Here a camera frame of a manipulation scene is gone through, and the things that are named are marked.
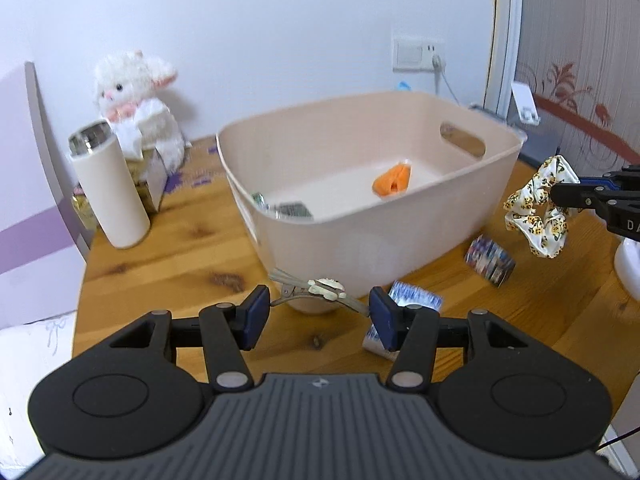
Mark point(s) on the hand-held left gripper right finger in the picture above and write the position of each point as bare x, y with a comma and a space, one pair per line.
382, 321

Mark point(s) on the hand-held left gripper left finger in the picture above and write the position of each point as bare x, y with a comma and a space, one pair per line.
256, 314

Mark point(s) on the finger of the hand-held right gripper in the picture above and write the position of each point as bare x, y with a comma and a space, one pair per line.
617, 176
580, 197

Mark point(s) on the floral white yellow scrunchie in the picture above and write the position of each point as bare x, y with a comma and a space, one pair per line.
540, 210

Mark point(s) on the grey hair clip with bow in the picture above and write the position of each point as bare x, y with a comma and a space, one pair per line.
320, 290

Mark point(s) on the pink plastic basin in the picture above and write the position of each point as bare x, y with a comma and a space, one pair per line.
360, 180

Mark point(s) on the blue white foil packet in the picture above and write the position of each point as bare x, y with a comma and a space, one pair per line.
407, 305

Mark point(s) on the white rounded object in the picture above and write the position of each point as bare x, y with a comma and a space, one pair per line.
629, 265

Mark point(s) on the grey storage box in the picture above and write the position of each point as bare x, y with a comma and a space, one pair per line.
505, 120

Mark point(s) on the dark patterned small packet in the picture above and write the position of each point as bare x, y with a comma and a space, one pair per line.
490, 260

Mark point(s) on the silver foil packet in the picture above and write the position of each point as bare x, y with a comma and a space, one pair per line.
292, 209

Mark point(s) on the small green item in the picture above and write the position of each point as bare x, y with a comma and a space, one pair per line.
259, 200

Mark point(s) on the orange hair claw clip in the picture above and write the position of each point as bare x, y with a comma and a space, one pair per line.
393, 181

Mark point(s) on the gold tissue box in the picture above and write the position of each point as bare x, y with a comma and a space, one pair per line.
150, 180

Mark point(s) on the white tumbler with steel rim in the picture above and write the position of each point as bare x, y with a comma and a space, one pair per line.
107, 190

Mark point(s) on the small blue item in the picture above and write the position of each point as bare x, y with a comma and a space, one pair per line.
403, 85

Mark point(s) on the white bedding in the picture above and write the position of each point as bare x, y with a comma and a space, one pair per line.
35, 385

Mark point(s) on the white plush bunny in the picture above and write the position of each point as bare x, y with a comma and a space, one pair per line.
145, 105

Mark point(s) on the white plastic bracket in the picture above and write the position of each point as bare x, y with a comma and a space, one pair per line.
525, 102

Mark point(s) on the white door frame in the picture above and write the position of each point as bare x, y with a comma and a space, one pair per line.
505, 35

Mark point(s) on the white wall socket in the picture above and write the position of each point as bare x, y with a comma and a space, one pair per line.
418, 54

